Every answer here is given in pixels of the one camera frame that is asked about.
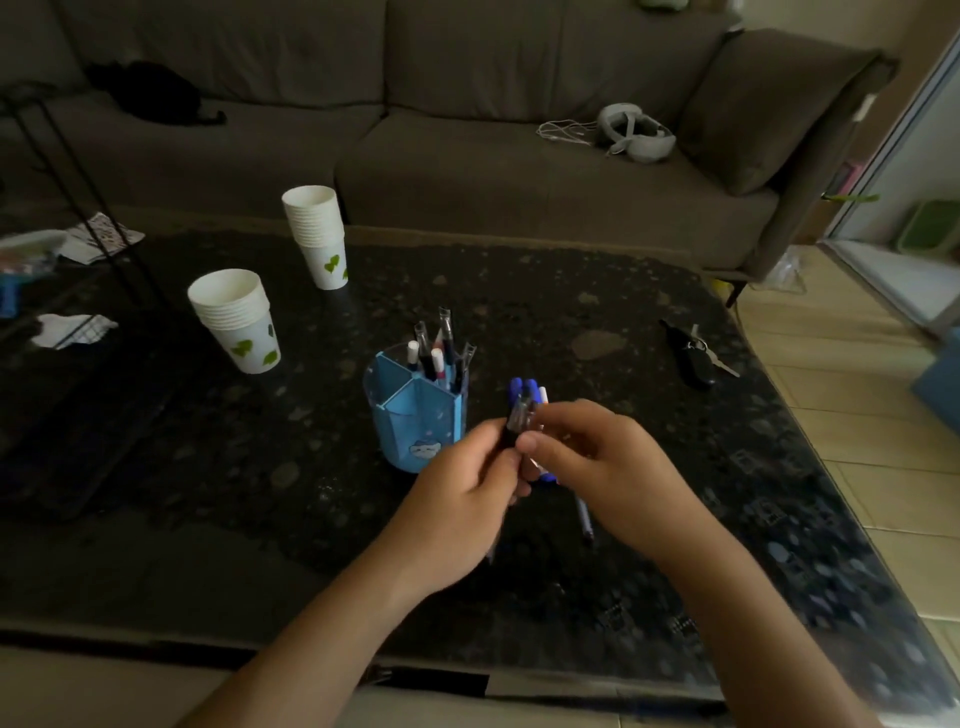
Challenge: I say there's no printed paper sheet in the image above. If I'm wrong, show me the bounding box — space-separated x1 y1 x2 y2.
58 211 146 265

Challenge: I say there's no person's left hand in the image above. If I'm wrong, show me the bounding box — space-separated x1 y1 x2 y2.
386 417 535 603

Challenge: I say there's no blue box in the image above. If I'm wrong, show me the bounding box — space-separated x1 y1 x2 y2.
910 328 960 415

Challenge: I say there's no blue pen holder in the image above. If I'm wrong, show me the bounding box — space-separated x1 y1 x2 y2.
364 345 471 474

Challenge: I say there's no clear plastic bag with items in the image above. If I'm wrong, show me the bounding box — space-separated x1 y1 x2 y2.
0 228 70 319

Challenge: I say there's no white capped pen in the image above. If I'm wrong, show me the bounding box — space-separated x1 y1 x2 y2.
537 384 598 546

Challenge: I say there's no person's right hand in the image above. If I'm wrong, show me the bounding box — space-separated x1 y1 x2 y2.
516 398 726 565

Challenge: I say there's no person's right forearm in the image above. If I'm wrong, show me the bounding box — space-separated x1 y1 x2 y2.
660 526 885 728

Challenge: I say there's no grey-brown sofa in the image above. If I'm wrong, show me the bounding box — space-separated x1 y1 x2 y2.
0 0 901 288

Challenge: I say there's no cluster of assorted pens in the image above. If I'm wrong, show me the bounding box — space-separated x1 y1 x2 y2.
405 306 479 395

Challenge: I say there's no stack of white paper cups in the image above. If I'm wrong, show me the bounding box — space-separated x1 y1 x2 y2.
187 269 282 375
282 185 350 292

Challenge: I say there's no black metal stand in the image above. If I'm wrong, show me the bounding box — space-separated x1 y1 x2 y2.
0 84 177 320

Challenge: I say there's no grey-brown cushion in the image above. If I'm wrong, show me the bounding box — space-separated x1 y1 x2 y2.
677 28 900 198

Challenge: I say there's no white cable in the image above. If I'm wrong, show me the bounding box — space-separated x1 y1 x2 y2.
535 119 603 148

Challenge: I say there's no sliding door frame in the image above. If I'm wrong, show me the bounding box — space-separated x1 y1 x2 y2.
819 30 960 342

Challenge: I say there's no black cloth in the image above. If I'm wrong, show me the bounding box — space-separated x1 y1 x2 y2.
84 60 228 126

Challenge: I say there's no black car key with keys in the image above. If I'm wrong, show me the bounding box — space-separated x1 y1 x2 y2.
659 318 741 389

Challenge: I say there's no person's left forearm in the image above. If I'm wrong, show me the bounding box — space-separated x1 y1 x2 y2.
180 541 453 728

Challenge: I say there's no crumpled white paper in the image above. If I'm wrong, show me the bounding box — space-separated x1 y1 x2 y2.
30 312 120 351

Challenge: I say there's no white headset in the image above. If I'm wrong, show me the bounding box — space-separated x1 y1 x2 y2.
597 102 678 165

